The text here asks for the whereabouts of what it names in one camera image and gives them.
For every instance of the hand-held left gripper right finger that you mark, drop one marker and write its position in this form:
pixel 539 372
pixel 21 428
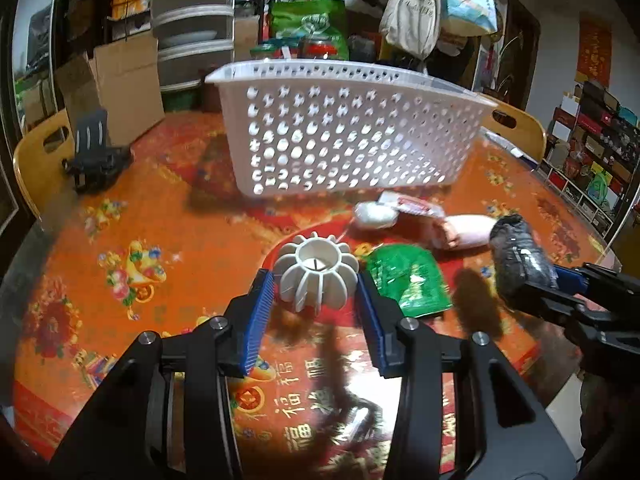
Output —
pixel 370 320

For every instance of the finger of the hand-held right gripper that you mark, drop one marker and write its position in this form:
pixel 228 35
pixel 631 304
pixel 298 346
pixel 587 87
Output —
pixel 550 302
pixel 570 279

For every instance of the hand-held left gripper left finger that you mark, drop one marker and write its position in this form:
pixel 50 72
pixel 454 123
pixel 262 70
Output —
pixel 260 310

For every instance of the green soft packet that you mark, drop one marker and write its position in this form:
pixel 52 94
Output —
pixel 410 280

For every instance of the black socks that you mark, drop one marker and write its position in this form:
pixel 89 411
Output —
pixel 515 255

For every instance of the white ribbed soft ball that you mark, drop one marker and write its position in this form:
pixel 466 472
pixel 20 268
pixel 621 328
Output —
pixel 315 270

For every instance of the white cloth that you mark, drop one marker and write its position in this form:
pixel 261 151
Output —
pixel 375 215

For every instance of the pink towel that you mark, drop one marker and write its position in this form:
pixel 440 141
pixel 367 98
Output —
pixel 465 230

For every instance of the red and white soft packet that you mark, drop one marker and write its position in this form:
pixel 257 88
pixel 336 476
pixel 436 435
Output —
pixel 417 206

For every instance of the white perforated plastic basket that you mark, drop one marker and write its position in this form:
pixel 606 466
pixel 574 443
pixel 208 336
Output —
pixel 350 130

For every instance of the red printed tablecloth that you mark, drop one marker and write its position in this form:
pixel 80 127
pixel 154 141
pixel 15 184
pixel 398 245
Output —
pixel 175 240

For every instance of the shelf of boxes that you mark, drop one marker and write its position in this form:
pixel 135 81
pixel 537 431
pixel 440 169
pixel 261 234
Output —
pixel 595 160

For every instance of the white and blue box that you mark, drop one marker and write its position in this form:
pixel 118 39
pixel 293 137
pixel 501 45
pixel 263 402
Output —
pixel 500 141

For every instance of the wooden chair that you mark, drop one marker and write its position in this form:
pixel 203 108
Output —
pixel 525 127
pixel 35 170

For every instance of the black phone stand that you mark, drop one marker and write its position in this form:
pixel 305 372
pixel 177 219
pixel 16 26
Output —
pixel 92 155

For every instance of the glass jar with green lid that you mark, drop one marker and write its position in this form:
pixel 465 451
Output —
pixel 261 51

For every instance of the open cardboard box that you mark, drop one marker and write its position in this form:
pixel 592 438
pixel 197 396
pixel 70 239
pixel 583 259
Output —
pixel 120 90

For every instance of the glass jar with red label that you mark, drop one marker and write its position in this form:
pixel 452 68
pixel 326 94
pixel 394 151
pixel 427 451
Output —
pixel 318 49

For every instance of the small cardboard box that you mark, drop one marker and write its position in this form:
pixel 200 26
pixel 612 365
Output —
pixel 246 37

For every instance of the green shopping bag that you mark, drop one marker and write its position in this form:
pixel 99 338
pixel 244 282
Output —
pixel 295 15

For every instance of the white tiered food cover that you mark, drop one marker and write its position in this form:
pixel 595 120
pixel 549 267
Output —
pixel 192 20

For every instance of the beige tote bag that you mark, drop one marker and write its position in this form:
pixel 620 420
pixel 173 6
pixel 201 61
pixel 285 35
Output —
pixel 410 10

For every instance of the dark glass-door cabinet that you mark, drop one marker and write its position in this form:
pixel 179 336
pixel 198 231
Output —
pixel 35 35

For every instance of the red wall scroll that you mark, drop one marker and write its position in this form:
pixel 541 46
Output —
pixel 594 50

